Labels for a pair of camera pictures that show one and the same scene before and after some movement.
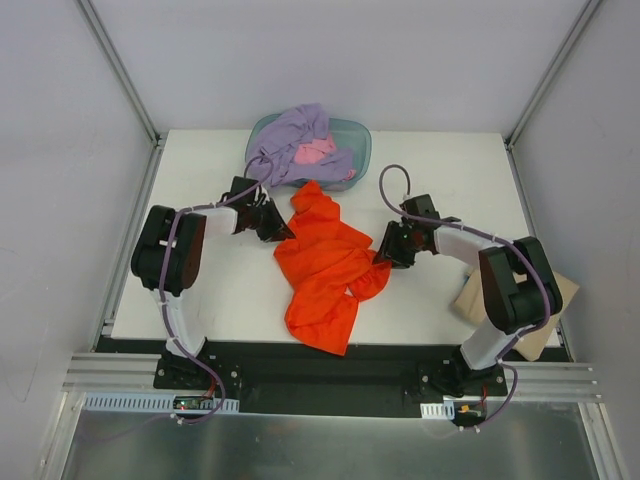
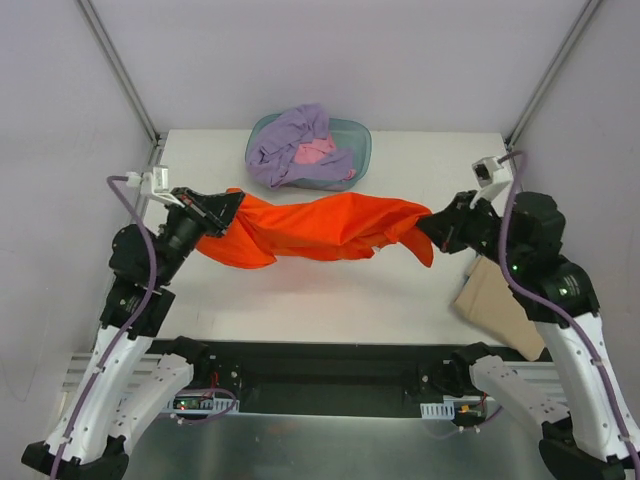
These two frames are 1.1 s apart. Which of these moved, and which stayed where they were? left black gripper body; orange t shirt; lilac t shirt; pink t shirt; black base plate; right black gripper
Moved: orange t shirt; right black gripper; left black gripper body
Stayed: black base plate; lilac t shirt; pink t shirt
